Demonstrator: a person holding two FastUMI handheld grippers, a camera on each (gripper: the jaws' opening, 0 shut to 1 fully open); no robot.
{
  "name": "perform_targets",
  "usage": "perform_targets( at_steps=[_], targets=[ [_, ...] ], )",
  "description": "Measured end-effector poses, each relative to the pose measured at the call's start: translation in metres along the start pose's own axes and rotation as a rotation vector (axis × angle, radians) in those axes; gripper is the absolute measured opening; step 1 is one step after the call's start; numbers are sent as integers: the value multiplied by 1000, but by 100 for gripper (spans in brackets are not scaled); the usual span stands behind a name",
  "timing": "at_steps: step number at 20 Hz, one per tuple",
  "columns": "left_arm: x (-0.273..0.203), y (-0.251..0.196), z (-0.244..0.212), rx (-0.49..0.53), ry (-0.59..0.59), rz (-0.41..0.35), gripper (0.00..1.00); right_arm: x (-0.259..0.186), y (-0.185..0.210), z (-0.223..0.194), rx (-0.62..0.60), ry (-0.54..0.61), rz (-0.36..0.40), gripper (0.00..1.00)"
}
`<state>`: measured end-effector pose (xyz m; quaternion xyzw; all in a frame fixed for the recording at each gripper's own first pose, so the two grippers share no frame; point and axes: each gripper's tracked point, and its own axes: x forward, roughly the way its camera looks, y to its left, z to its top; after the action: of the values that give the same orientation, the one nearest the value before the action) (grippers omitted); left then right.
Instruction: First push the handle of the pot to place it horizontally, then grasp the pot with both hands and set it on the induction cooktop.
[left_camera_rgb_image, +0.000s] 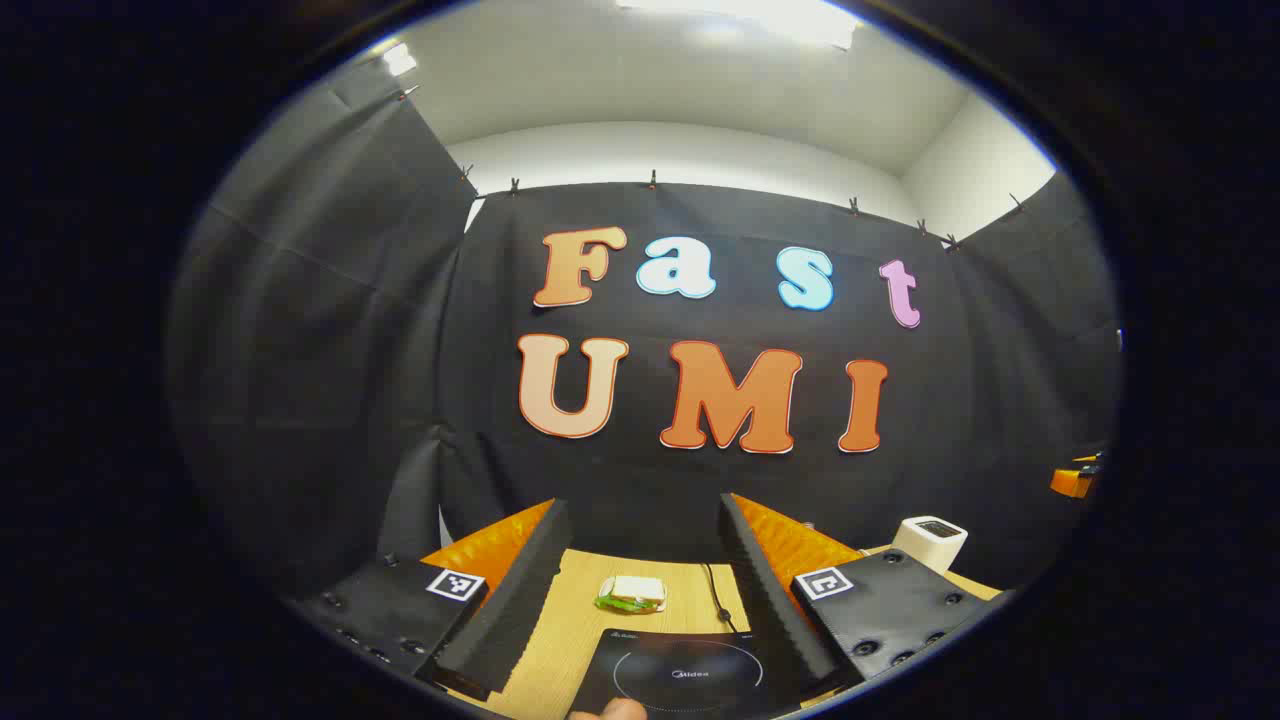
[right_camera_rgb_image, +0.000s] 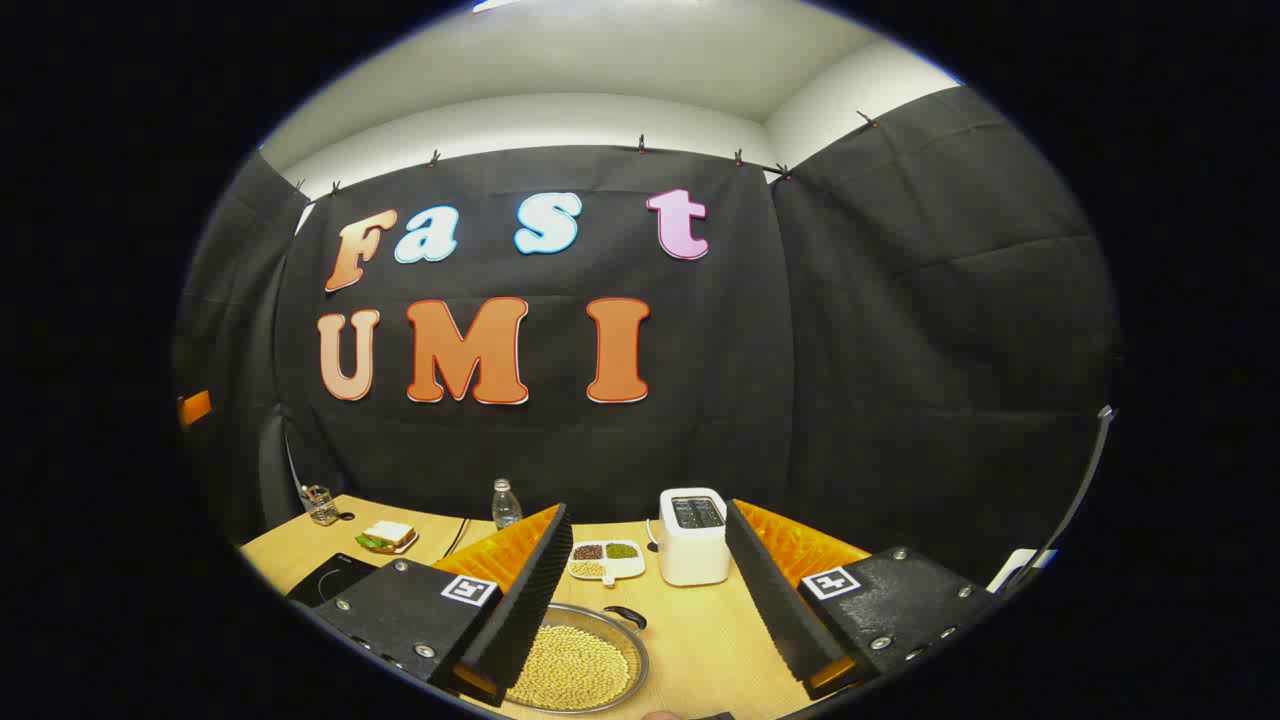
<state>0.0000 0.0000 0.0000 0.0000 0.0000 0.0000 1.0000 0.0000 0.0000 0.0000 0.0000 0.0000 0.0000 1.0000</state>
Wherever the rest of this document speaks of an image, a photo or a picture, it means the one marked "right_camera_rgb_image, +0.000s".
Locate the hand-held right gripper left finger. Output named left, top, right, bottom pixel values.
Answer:
left=312, top=503, right=574, bottom=707

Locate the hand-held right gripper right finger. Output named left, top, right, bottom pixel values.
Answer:
left=725, top=498, right=1001, bottom=699

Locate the pile of yellow soybeans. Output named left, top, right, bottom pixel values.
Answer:
left=507, top=625, right=631, bottom=711

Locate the steel pot with black handles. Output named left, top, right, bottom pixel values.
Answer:
left=505, top=603, right=651, bottom=714

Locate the black induction cooktop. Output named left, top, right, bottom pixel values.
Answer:
left=286, top=553, right=381, bottom=608

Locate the white divided dish of beans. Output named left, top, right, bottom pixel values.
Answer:
left=567, top=540, right=647, bottom=587

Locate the white toaster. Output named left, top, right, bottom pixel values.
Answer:
left=657, top=487, right=732, bottom=587

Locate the sandwich on white plate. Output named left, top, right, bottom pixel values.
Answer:
left=355, top=520, right=420, bottom=555

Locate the white flat object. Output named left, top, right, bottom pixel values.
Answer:
left=988, top=548, right=1058, bottom=593

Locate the grey metal pole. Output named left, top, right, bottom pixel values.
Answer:
left=1000, top=405, right=1116, bottom=596

